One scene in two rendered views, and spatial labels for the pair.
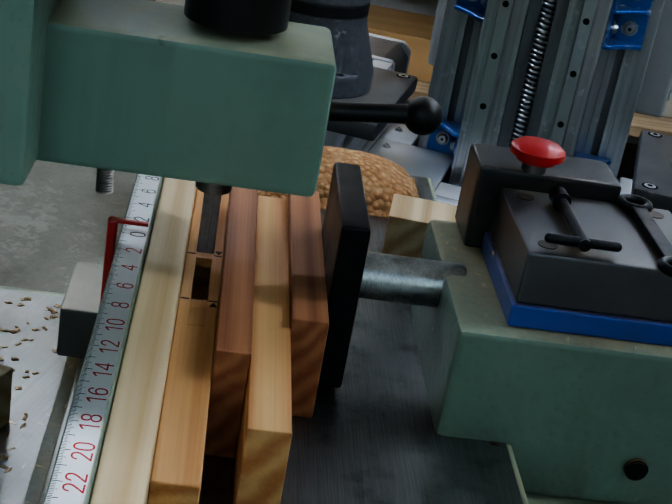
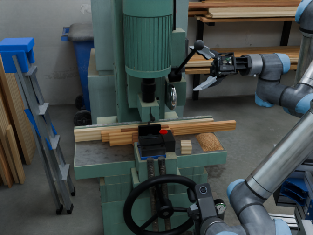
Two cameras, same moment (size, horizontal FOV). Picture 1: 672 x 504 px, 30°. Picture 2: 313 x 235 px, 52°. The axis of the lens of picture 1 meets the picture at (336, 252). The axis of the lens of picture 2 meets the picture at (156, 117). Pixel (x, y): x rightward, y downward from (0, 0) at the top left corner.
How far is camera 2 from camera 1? 1.31 m
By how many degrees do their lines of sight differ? 76
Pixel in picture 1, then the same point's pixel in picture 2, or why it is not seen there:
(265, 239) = not seen: hidden behind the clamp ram
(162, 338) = (123, 127)
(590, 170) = (168, 139)
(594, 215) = (156, 141)
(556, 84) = not seen: outside the picture
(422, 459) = (127, 154)
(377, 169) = (207, 141)
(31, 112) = (130, 100)
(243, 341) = (123, 130)
